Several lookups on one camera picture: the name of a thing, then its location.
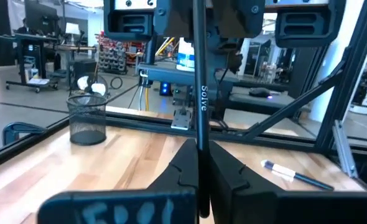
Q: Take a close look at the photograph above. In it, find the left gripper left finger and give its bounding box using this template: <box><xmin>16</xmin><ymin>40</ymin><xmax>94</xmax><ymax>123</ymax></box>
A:
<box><xmin>36</xmin><ymin>138</ymin><xmax>200</xmax><ymax>224</ymax></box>

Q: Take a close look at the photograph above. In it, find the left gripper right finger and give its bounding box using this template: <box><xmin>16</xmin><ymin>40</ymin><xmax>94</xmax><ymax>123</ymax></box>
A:
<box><xmin>208</xmin><ymin>140</ymin><xmax>367</xmax><ymax>224</ymax></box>

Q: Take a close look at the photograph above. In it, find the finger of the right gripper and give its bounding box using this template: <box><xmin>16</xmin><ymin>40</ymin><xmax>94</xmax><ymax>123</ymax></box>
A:
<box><xmin>213</xmin><ymin>0</ymin><xmax>266</xmax><ymax>39</ymax></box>
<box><xmin>154</xmin><ymin>0</ymin><xmax>194</xmax><ymax>38</ymax></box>

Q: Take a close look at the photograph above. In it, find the fluffy brush white ferrule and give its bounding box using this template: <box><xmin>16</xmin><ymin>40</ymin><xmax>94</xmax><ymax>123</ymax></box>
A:
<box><xmin>260</xmin><ymin>159</ymin><xmax>335</xmax><ymax>191</ymax></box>

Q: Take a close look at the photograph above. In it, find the black brush printed Solve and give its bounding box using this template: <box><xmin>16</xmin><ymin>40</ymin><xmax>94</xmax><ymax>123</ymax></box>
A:
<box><xmin>192</xmin><ymin>0</ymin><xmax>211</xmax><ymax>218</ymax></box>

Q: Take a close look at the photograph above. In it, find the yellow plastic item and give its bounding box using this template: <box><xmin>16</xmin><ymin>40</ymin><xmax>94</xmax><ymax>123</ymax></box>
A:
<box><xmin>154</xmin><ymin>36</ymin><xmax>175</xmax><ymax>57</ymax></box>

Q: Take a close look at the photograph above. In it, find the black pole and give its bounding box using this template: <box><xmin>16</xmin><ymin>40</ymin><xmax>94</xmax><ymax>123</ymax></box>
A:
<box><xmin>144</xmin><ymin>32</ymin><xmax>158</xmax><ymax>66</ymax></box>

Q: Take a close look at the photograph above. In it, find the white blue wipes canister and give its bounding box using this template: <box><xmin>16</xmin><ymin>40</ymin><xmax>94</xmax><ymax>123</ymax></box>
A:
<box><xmin>176</xmin><ymin>37</ymin><xmax>196</xmax><ymax>73</ymax></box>

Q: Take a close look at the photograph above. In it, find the black folding panel stack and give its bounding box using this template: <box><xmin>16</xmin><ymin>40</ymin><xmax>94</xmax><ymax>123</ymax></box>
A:
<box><xmin>287</xmin><ymin>46</ymin><xmax>327</xmax><ymax>100</ymax></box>

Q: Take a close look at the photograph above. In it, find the silver mounting plate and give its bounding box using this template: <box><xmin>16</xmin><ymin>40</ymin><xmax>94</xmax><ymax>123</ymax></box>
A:
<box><xmin>170</xmin><ymin>108</ymin><xmax>193</xmax><ymax>131</ymax></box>

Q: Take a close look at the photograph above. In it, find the shelf with red bins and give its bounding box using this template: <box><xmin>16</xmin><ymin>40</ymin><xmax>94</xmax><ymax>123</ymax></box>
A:
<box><xmin>96</xmin><ymin>30</ymin><xmax>146</xmax><ymax>75</ymax></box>

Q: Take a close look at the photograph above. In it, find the computer with blue light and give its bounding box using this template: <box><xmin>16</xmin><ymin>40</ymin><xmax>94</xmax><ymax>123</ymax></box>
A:
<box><xmin>159</xmin><ymin>80</ymin><xmax>172</xmax><ymax>96</ymax></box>

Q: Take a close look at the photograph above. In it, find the black computer mouse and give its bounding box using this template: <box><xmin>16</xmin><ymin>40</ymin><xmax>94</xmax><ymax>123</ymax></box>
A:
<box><xmin>248</xmin><ymin>87</ymin><xmax>272</xmax><ymax>98</ymax></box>

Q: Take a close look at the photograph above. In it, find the black cabinet box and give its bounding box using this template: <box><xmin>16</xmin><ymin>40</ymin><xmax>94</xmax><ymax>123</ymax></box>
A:
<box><xmin>73</xmin><ymin>58</ymin><xmax>98</xmax><ymax>80</ymax></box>

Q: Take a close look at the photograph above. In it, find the white shade lamp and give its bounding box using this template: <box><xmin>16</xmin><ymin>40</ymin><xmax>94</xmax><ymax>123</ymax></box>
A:
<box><xmin>64</xmin><ymin>22</ymin><xmax>81</xmax><ymax>46</ymax></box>

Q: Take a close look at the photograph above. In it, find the wooden workbench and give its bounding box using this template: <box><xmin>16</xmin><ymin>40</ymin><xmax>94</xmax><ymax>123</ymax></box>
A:
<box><xmin>54</xmin><ymin>44</ymin><xmax>97</xmax><ymax>54</ymax></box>

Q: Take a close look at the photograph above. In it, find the black mesh cup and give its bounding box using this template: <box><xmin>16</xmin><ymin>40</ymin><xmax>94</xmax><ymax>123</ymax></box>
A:
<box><xmin>66</xmin><ymin>94</ymin><xmax>109</xmax><ymax>146</ymax></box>

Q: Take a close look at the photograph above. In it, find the silver aluminium extrusion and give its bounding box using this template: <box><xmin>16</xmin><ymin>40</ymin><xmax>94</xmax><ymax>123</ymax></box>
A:
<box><xmin>332</xmin><ymin>119</ymin><xmax>359</xmax><ymax>179</ymax></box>

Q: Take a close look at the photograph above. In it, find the black computer monitor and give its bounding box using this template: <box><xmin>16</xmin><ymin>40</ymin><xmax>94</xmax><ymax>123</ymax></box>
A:
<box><xmin>24</xmin><ymin>0</ymin><xmax>60</xmax><ymax>35</ymax></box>

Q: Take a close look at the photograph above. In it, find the white paper stack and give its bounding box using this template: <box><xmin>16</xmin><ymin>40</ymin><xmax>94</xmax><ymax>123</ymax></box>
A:
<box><xmin>27</xmin><ymin>77</ymin><xmax>50</xmax><ymax>86</ymax></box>

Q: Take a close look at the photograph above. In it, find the person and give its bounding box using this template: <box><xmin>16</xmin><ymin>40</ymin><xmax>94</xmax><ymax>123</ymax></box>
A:
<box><xmin>15</xmin><ymin>17</ymin><xmax>30</xmax><ymax>35</ymax></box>

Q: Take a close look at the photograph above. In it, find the black rolling desk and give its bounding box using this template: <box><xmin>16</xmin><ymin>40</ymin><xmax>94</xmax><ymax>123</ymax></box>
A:
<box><xmin>0</xmin><ymin>32</ymin><xmax>60</xmax><ymax>93</ymax></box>

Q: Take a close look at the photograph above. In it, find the blue black table clamp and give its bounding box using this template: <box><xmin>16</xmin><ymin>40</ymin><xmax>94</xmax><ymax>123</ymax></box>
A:
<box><xmin>2</xmin><ymin>122</ymin><xmax>47</xmax><ymax>146</ymax></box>

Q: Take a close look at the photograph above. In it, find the black aluminium table frame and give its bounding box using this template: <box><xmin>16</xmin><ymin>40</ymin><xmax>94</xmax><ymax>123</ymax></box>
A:
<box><xmin>0</xmin><ymin>0</ymin><xmax>367</xmax><ymax>175</ymax></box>

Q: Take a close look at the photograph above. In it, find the yellow cable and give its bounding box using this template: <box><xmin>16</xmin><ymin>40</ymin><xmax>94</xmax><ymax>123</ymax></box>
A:
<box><xmin>144</xmin><ymin>87</ymin><xmax>151</xmax><ymax>112</ymax></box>

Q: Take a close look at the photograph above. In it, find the coiled black cable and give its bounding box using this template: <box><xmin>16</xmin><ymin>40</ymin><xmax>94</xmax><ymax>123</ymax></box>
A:
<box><xmin>109</xmin><ymin>76</ymin><xmax>124</xmax><ymax>90</ymax></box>

